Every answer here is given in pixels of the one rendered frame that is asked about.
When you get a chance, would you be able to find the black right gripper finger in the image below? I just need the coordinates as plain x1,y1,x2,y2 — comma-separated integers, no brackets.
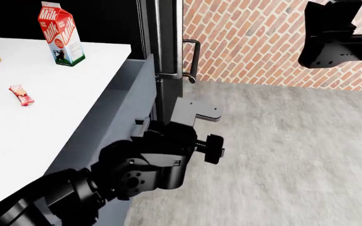
304,0,362,36

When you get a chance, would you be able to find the dark grey drawer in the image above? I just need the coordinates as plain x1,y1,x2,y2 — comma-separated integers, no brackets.
106,0,185,126

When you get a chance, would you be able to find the red white milk carton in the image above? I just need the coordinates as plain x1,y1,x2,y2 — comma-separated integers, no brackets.
37,1,86,68

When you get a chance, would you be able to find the grey counter cabinet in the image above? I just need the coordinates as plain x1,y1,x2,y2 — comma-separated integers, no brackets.
43,53,157,226

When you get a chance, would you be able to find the black drawer handle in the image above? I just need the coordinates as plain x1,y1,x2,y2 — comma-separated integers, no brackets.
182,39,201,84

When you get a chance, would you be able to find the red wrapped candy bar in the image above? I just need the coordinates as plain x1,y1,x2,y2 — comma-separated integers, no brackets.
8,85,35,107

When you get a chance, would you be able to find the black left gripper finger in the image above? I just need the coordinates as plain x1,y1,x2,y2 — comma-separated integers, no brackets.
170,98,223,126
130,117,151,137

